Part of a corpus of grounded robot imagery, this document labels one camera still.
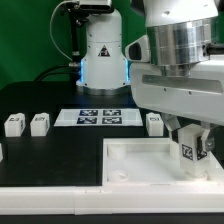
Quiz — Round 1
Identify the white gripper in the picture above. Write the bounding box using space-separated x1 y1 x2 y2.
130 55 224 151

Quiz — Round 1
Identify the white square tabletop tray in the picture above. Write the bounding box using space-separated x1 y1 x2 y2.
102 138 224 185

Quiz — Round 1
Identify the white L-shaped obstacle fence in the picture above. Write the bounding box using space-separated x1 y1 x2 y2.
0 141 224 216

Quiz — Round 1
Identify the white marker tag sheet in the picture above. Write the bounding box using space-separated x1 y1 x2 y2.
54 108 143 127

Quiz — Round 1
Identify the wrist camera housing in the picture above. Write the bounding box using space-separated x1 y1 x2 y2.
125 35 151 63

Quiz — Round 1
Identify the black cable bundle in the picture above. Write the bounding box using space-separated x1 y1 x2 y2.
34 65 81 82

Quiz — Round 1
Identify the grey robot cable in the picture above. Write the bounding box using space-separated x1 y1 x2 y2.
49 0 77 63

